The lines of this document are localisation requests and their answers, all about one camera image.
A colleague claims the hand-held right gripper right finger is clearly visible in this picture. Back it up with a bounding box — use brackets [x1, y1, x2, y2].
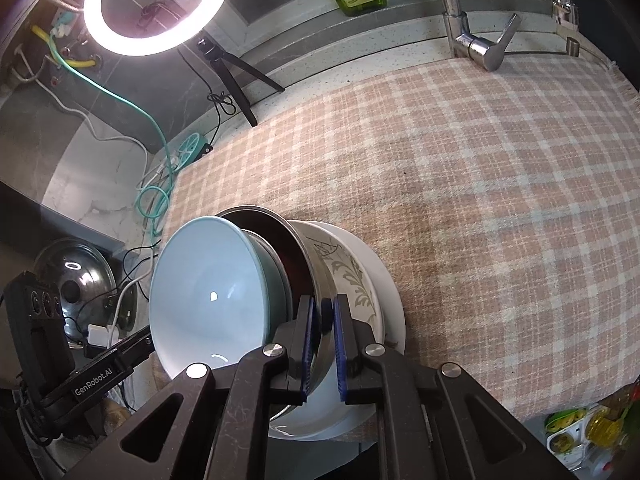
[332, 294, 576, 480]

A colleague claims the long white cable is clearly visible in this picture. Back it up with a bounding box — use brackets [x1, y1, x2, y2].
[15, 45, 152, 187]

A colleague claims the black tripod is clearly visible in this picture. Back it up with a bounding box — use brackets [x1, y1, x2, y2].
[197, 30, 286, 127]

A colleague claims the green lidded container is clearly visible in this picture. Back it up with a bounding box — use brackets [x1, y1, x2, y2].
[544, 407, 587, 434]

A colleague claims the chrome faucet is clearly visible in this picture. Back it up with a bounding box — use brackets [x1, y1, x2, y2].
[432, 0, 522, 72]

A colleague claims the white leaf print plate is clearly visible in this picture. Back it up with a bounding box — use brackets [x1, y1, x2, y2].
[270, 221, 387, 436]

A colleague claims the person's left hand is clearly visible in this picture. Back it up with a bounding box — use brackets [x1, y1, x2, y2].
[100, 401, 133, 432]

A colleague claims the small metal tap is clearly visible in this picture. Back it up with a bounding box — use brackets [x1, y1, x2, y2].
[551, 0, 582, 57]

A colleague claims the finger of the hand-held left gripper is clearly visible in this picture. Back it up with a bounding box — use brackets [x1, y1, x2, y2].
[116, 325, 156, 367]

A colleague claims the black tripod cable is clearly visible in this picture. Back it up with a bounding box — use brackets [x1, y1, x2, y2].
[179, 52, 237, 147]

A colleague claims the white ceramic bowl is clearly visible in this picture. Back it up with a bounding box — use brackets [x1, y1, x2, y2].
[148, 216, 293, 381]

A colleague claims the white charger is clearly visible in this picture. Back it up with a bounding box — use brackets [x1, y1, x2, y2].
[87, 325, 114, 349]

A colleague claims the thin black cable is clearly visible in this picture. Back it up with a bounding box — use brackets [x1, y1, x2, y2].
[65, 242, 163, 346]

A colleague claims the ring light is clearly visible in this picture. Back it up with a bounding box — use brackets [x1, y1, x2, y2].
[82, 0, 233, 57]

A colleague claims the teal round power hub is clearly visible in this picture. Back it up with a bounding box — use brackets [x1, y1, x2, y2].
[170, 132, 213, 169]

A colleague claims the white charger cable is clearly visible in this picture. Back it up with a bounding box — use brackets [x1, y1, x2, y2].
[106, 279, 152, 332]

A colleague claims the plaid tablecloth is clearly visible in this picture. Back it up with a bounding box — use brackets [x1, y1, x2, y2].
[152, 52, 640, 441]

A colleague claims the metal ladle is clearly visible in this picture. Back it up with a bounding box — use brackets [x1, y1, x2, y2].
[112, 280, 139, 333]

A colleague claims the glass pot lid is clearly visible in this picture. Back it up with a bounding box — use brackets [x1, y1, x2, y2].
[32, 241, 118, 348]

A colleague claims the yellow plastic bottle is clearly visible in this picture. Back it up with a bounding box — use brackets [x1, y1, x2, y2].
[585, 404, 627, 447]

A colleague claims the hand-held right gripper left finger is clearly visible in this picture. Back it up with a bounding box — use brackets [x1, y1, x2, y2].
[62, 296, 321, 480]

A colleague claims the yellow pipe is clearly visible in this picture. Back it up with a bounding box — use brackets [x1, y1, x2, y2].
[32, 25, 96, 69]

